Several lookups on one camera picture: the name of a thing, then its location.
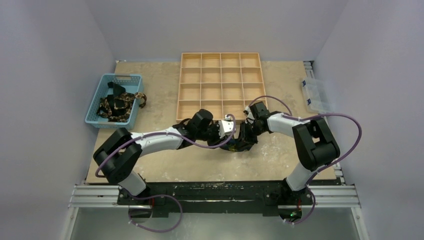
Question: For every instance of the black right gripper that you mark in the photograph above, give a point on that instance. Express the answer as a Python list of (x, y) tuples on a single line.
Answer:
[(248, 134)]

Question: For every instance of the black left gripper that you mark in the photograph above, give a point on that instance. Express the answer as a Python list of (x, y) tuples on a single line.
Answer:
[(215, 126)]

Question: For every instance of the blue floral tie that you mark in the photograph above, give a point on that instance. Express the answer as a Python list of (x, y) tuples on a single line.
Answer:
[(236, 145)]

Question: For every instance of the wooden compartment tray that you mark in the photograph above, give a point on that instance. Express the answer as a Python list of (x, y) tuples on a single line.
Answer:
[(220, 82)]

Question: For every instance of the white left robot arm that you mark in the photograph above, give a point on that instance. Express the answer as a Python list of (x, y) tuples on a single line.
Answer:
[(118, 155)]

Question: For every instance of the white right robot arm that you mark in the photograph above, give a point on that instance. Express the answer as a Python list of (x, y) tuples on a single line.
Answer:
[(315, 144)]

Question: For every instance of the clear plastic box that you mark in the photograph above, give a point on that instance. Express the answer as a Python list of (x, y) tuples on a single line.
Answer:
[(315, 96)]

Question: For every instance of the blue plastic basket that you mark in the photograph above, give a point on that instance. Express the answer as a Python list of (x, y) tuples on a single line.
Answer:
[(132, 83)]

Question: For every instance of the leopard print tie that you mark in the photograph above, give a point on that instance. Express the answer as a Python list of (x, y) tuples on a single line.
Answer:
[(121, 115)]

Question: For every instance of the black tie in basket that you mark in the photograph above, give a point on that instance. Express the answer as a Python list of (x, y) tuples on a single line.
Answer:
[(115, 100)]

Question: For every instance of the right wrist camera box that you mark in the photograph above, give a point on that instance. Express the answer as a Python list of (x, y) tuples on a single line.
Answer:
[(248, 114)]

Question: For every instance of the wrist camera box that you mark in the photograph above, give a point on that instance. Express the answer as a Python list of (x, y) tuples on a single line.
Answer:
[(248, 114), (226, 125)]

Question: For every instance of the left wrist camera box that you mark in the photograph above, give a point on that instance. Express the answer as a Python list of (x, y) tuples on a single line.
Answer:
[(226, 125)]

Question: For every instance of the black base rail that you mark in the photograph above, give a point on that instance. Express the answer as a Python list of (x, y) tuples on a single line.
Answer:
[(270, 198)]

